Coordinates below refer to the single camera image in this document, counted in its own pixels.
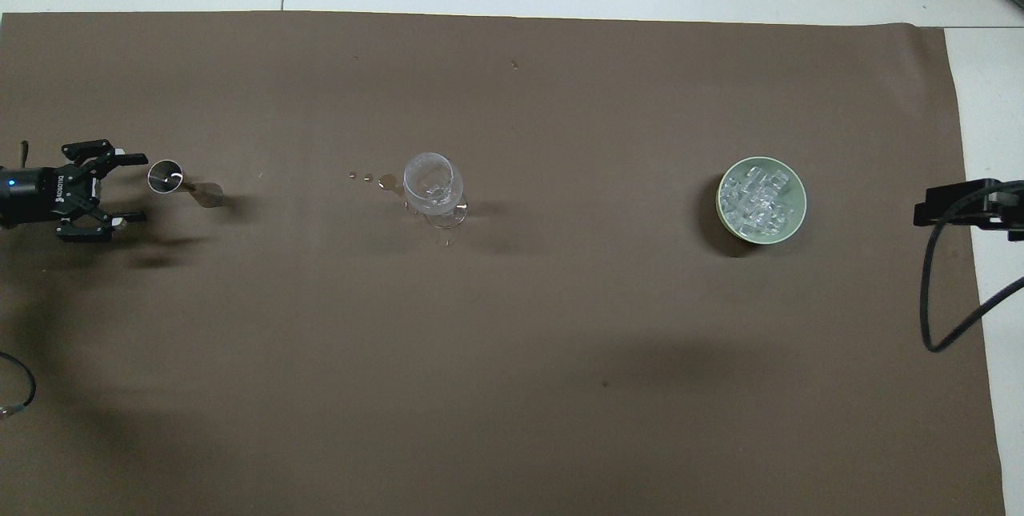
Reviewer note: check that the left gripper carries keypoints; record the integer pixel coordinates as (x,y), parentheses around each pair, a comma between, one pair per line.
(32,196)

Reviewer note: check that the large clear wine glass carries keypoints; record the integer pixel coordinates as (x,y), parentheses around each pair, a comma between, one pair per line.
(433,182)

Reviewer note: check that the pile of clear ice cubes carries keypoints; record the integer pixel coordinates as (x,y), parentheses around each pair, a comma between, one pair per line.
(757,199)

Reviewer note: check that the metal jigger cup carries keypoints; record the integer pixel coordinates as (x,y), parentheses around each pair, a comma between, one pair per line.
(166,177)

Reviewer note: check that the green round bowl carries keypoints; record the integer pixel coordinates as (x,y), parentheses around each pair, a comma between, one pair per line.
(761,201)

